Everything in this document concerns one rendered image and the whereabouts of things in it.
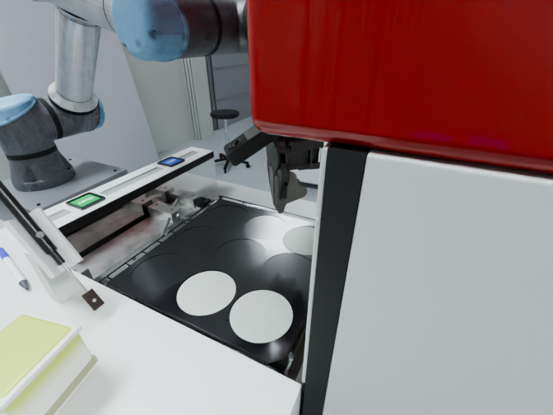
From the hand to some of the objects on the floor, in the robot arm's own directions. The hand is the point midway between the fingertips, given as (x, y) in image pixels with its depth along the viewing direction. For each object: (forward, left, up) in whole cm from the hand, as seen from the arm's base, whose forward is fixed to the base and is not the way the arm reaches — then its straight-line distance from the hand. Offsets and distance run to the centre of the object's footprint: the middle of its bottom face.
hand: (276, 207), depth 54 cm
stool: (-167, +211, -104) cm, 289 cm away
